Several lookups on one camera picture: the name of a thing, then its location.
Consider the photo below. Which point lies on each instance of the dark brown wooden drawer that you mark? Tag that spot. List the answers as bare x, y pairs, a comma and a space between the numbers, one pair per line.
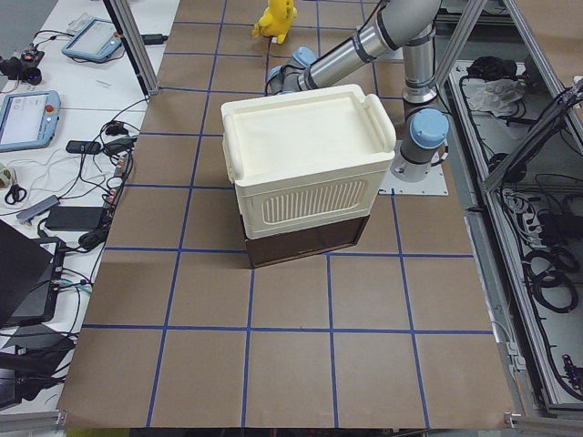
303, 243

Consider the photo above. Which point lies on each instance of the grey robot arm near cabinet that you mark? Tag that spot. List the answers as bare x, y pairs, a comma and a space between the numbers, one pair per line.
393, 25

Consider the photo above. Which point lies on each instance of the cream plastic cabinet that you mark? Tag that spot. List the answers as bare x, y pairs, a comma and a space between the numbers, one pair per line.
306, 159

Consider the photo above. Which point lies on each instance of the yellow plush dinosaur toy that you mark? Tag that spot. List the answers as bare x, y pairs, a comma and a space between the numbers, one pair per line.
276, 20

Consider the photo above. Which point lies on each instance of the black power brick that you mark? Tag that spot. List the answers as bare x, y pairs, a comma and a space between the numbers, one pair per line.
63, 218

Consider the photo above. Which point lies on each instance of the crumpled white cloth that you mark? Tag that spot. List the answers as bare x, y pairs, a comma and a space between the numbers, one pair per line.
499, 97

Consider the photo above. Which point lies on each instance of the blue teach pendant upper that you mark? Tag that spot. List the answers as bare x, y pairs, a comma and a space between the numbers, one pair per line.
97, 41

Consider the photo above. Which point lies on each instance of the blue teach pendant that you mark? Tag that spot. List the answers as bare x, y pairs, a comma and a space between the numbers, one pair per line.
28, 120
97, 41

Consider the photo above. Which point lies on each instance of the black laptop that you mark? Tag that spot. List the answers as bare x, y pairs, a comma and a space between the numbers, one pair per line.
30, 270

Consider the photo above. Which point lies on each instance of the black scissors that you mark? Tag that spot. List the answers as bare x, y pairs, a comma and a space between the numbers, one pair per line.
15, 194

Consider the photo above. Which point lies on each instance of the blue teach pendant lower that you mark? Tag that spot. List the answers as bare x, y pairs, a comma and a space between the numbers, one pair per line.
28, 120

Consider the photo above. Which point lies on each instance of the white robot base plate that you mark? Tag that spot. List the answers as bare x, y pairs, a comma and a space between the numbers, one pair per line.
404, 178

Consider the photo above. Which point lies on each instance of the aluminium frame post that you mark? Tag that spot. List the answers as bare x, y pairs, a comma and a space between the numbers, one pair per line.
127, 28

